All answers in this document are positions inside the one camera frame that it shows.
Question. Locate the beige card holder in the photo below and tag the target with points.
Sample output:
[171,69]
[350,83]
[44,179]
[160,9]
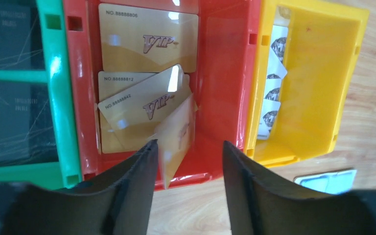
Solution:
[335,182]

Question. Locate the yellow plastic bin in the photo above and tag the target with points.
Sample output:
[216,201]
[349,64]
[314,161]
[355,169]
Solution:
[322,47]

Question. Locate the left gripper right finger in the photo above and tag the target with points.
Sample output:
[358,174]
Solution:
[261,202]

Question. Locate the black cards in green bin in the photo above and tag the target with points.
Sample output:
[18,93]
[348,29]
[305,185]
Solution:
[26,127]

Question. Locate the black credit card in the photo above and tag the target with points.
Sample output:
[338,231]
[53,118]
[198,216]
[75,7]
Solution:
[20,36]

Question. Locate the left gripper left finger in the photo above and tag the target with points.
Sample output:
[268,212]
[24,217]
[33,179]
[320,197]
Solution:
[115,202]

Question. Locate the green plastic bin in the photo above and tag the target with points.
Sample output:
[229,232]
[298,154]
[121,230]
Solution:
[65,173]

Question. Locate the gold credit card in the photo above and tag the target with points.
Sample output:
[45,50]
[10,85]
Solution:
[174,137]
[151,100]

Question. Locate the gold cards in red bin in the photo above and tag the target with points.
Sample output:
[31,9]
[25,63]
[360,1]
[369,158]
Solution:
[138,43]

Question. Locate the silver cards in yellow bin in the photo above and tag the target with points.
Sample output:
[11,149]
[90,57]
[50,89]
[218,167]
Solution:
[270,106]

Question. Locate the white credit card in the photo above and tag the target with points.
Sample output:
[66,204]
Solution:
[276,69]

